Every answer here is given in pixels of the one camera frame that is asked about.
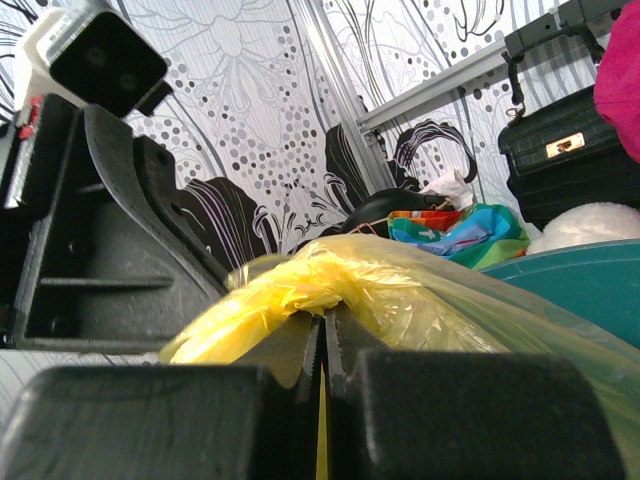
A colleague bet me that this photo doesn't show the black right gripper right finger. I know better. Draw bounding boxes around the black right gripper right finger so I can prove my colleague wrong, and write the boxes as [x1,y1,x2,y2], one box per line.
[324,307,627,479]

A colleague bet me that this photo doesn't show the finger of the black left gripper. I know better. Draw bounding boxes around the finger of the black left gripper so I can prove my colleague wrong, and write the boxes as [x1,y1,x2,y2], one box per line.
[10,94,226,353]

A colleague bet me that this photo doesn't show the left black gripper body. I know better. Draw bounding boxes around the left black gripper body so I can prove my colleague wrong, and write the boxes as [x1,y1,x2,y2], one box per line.
[1,120,50,345]

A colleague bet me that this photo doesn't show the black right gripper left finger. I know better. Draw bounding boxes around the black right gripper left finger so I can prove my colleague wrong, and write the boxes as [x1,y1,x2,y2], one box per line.
[1,313,323,479]

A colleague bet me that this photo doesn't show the yellow trash bag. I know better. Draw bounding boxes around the yellow trash bag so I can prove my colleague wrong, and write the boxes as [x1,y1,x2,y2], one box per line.
[159,234,639,478]

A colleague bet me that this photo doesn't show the teal trash bin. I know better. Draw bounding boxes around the teal trash bin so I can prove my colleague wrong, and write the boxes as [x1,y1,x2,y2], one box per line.
[482,239,639,347]

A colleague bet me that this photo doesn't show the black round hat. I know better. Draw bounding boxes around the black round hat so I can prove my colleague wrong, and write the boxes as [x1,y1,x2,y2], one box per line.
[340,188,455,238]

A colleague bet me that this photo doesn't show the colourful striped cloth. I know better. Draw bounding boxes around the colourful striped cloth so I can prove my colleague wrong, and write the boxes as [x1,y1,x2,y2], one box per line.
[387,203,530,270]

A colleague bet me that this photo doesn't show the white fluffy plush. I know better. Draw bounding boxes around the white fluffy plush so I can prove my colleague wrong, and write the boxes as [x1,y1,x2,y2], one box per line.
[526,202,639,255]

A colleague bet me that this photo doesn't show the black leather handbag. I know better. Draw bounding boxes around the black leather handbag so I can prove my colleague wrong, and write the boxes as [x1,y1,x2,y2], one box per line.
[498,20,639,229]

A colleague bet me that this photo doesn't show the magenta knit hat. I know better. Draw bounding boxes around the magenta knit hat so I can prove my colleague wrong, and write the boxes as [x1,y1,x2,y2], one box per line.
[594,1,639,162]

